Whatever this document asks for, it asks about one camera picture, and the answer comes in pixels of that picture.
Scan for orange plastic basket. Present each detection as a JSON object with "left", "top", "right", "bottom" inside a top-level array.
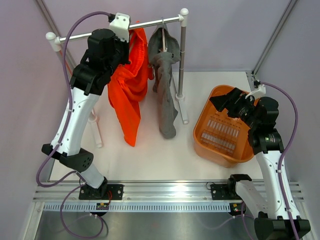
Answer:
[{"left": 193, "top": 100, "right": 254, "bottom": 168}]

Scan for aluminium rail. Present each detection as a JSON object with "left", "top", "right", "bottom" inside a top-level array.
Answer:
[{"left": 32, "top": 181, "right": 305, "bottom": 203}]

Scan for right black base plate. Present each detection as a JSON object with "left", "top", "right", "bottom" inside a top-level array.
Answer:
[{"left": 210, "top": 183, "right": 241, "bottom": 201}]

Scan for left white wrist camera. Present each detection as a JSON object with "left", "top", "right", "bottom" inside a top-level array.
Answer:
[{"left": 109, "top": 12, "right": 131, "bottom": 43}]

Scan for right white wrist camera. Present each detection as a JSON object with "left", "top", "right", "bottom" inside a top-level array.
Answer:
[{"left": 245, "top": 80, "right": 266, "bottom": 100}]

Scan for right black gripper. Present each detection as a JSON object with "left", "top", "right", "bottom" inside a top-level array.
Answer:
[{"left": 210, "top": 87, "right": 260, "bottom": 129}]

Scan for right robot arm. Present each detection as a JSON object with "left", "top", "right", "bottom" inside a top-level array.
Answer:
[{"left": 209, "top": 87, "right": 311, "bottom": 240}]

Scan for orange shorts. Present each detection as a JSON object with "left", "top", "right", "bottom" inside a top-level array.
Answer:
[{"left": 107, "top": 28, "right": 154, "bottom": 147}]

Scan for clothes rack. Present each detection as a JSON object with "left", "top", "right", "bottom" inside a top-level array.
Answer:
[{"left": 45, "top": 7, "right": 190, "bottom": 148}]

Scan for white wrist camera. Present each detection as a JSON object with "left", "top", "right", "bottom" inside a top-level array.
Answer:
[
  {"left": 109, "top": 12, "right": 131, "bottom": 43},
  {"left": 245, "top": 80, "right": 266, "bottom": 100}
]

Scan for white slotted cable duct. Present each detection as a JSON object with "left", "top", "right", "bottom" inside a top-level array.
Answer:
[{"left": 42, "top": 202, "right": 231, "bottom": 213}]

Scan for grey shorts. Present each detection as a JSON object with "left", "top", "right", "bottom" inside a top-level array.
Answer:
[{"left": 147, "top": 25, "right": 181, "bottom": 139}]

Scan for white clothes hanger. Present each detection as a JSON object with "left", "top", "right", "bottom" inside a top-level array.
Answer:
[{"left": 161, "top": 19, "right": 167, "bottom": 53}]

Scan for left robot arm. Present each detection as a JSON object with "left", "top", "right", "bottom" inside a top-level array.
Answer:
[{"left": 41, "top": 28, "right": 130, "bottom": 200}]

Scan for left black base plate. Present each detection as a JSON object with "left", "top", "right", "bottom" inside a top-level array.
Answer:
[{"left": 78, "top": 184, "right": 124, "bottom": 201}]

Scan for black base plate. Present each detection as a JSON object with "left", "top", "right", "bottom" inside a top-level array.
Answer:
[
  {"left": 78, "top": 184, "right": 124, "bottom": 201},
  {"left": 210, "top": 183, "right": 241, "bottom": 201}
]

